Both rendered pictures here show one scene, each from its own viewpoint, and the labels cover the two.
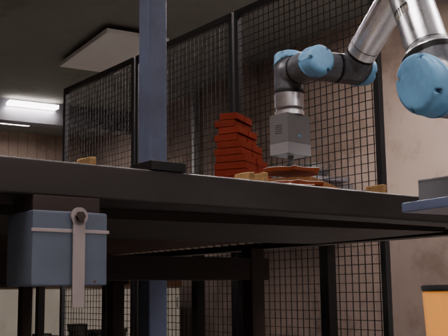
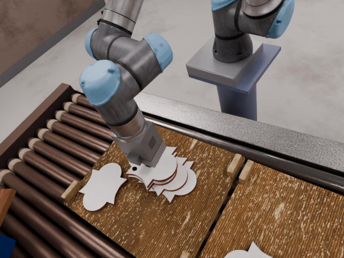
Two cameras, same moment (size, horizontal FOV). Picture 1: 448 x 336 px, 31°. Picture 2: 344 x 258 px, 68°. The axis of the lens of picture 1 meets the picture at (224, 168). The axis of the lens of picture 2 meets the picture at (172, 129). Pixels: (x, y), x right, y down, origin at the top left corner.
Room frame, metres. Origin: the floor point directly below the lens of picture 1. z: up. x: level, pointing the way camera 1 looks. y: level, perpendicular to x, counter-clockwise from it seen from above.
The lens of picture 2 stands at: (1.92, 0.24, 1.55)
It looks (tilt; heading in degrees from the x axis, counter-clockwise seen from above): 49 degrees down; 268
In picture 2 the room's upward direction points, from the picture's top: 24 degrees counter-clockwise
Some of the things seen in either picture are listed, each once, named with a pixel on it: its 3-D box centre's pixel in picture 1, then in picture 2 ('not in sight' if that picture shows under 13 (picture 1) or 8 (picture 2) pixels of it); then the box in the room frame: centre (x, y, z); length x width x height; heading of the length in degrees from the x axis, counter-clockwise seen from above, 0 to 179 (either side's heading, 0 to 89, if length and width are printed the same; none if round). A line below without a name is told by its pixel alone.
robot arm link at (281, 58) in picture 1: (289, 73); (110, 92); (1.99, -0.17, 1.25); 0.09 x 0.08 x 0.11; 27
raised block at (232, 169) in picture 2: (257, 179); (234, 165); (1.80, -0.08, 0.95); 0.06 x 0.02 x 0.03; 36
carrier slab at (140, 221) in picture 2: not in sight; (150, 182); (2.02, -0.15, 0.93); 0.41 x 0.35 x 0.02; 126
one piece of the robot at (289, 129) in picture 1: (287, 134); (135, 143); (2.00, -0.16, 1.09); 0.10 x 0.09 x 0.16; 43
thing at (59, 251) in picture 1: (58, 252); not in sight; (1.33, 0.28, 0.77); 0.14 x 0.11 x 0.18; 128
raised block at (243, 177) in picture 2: (244, 179); (246, 171); (1.78, -0.05, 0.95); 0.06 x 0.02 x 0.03; 35
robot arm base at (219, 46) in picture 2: not in sight; (231, 39); (1.55, -0.54, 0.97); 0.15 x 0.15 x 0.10
